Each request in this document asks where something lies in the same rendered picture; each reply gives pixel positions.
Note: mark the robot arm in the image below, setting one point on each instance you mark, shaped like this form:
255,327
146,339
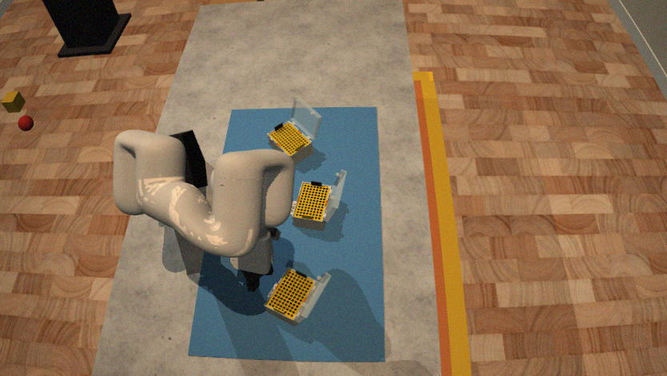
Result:
238,218

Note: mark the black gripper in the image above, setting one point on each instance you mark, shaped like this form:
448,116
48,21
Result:
258,262

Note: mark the blue bench mat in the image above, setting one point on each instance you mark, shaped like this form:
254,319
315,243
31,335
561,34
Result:
347,321

